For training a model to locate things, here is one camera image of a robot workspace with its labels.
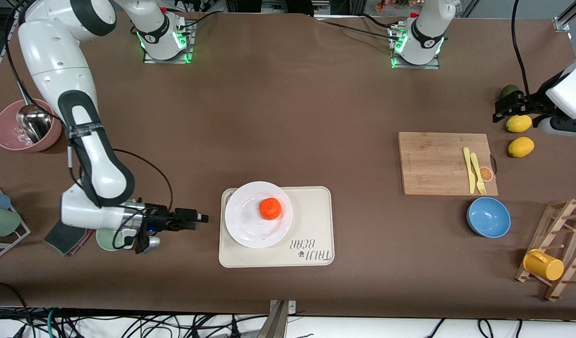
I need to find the metal ladle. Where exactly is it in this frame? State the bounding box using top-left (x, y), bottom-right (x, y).
top-left (16, 80), bottom-right (52, 144)

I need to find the cream tray with bear print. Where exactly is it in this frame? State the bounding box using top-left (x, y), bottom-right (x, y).
top-left (219, 186), bottom-right (335, 269)

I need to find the wooden cup rack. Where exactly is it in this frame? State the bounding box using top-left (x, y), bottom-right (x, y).
top-left (515, 199), bottom-right (576, 302)

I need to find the orange mandarin fruit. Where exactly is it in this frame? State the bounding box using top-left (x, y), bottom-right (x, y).
top-left (259, 198), bottom-right (283, 220)

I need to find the pale green bowl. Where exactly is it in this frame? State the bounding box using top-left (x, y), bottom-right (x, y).
top-left (96, 227), bottom-right (138, 252)

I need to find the wooden cutting board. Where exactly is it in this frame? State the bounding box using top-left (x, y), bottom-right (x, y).
top-left (398, 132), bottom-right (499, 196)

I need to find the yellow lemon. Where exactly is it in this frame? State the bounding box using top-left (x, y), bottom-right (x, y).
top-left (506, 114), bottom-right (532, 133)
top-left (508, 137), bottom-right (535, 158)

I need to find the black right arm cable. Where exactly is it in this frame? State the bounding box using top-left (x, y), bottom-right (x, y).
top-left (5, 0), bottom-right (174, 249)

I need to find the aluminium frame profile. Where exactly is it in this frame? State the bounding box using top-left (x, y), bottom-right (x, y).
top-left (553, 0), bottom-right (576, 32)

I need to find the yellow plastic fork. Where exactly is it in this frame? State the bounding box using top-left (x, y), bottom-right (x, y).
top-left (470, 153), bottom-right (487, 195)

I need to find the blue bowl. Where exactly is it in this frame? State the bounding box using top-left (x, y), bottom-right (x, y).
top-left (467, 197), bottom-right (511, 238)

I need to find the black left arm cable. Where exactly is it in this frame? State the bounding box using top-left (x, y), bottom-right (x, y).
top-left (511, 0), bottom-right (535, 99)

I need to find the white wire rack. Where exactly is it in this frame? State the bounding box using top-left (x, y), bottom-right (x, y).
top-left (0, 186), bottom-right (31, 261)

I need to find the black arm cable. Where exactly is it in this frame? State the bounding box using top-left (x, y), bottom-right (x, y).
top-left (5, 0), bottom-right (174, 249)
top-left (511, 0), bottom-right (535, 99)

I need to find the dark grey folded cloth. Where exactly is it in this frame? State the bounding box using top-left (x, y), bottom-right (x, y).
top-left (44, 220), bottom-right (95, 257)

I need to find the white round plate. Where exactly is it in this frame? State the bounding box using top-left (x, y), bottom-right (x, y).
top-left (224, 181), bottom-right (293, 249)

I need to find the green floor cable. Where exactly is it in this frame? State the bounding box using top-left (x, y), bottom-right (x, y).
top-left (46, 308), bottom-right (59, 338)

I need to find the yellow plastic knife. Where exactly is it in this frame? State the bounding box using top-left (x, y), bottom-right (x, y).
top-left (463, 147), bottom-right (476, 194)

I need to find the aluminium table bracket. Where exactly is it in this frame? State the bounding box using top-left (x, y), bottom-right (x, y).
top-left (257, 300), bottom-right (297, 338)

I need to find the yellow cup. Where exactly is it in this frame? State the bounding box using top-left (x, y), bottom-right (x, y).
top-left (523, 249), bottom-right (565, 282)

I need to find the pink bowl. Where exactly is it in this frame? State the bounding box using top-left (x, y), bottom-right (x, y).
top-left (0, 99), bottom-right (62, 153)

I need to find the pale green cup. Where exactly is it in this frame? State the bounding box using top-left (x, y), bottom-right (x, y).
top-left (0, 207), bottom-right (22, 237)

